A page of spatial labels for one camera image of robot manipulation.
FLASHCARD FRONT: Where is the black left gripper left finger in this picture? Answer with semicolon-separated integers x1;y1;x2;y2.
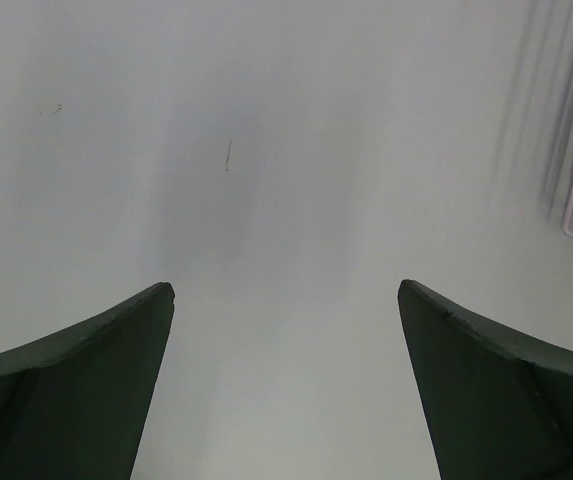
0;282;175;479

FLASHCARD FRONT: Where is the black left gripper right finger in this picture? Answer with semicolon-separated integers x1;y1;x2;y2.
398;280;573;479

